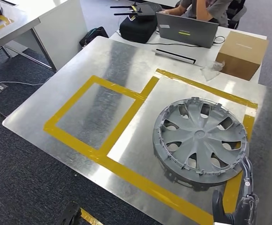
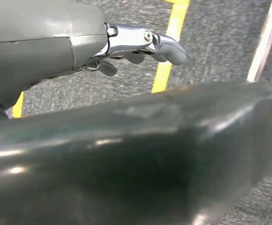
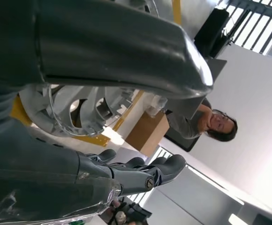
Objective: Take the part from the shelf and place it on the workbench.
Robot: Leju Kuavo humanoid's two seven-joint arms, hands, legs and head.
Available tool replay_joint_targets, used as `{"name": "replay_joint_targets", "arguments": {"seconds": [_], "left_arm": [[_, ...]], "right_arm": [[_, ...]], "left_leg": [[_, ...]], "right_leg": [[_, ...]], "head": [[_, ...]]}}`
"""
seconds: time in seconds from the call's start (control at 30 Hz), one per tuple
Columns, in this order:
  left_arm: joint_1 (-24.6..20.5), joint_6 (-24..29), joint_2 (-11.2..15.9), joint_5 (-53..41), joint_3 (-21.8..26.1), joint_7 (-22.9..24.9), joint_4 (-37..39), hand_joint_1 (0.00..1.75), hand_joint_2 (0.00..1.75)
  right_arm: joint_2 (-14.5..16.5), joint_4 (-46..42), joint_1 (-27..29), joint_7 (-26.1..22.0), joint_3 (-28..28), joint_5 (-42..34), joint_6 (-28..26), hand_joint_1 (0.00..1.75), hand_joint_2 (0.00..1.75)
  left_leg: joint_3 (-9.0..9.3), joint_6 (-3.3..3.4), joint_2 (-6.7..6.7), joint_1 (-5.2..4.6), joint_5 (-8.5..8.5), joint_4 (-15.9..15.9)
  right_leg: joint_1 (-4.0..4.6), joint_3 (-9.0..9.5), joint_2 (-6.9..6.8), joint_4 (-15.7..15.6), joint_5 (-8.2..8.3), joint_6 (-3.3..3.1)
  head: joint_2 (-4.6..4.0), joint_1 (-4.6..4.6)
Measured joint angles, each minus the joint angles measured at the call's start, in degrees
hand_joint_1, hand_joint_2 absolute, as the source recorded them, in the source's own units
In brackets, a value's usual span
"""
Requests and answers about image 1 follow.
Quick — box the black router with antennas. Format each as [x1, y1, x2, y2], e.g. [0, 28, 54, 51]
[110, 2, 157, 23]

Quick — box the white desk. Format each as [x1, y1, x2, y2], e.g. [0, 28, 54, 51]
[110, 24, 267, 85]

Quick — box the clear plastic bag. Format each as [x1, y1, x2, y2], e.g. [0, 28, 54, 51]
[199, 60, 226, 83]

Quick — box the black office chair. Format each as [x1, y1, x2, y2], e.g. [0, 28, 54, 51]
[226, 0, 248, 30]

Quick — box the white desk side panel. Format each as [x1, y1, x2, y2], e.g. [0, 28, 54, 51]
[3, 0, 89, 73]

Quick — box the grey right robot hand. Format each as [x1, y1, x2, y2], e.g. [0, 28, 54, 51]
[212, 157, 260, 225]

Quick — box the person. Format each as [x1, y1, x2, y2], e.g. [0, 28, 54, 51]
[160, 0, 234, 28]

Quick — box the steel workbench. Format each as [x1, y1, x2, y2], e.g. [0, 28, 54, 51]
[2, 36, 272, 225]

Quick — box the white power strip with cable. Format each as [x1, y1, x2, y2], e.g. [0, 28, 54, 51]
[0, 79, 50, 94]

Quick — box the brown cardboard box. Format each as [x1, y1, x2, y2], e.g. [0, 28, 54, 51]
[215, 30, 270, 82]

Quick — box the black carrying case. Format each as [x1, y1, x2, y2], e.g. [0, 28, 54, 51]
[119, 14, 158, 44]

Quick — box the black bag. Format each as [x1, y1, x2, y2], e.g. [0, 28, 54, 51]
[79, 26, 109, 48]

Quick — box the grey plastic wheel cover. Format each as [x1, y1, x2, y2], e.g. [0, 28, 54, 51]
[153, 97, 249, 192]

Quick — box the white slotted cable tray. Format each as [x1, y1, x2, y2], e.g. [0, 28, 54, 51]
[152, 48, 197, 65]

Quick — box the yellow workbench tape outline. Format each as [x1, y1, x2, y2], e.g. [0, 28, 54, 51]
[43, 68, 258, 225]

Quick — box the grey laptop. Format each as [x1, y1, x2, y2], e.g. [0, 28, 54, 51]
[156, 12, 220, 49]

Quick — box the steel frame table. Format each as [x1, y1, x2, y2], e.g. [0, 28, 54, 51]
[0, 0, 57, 74]

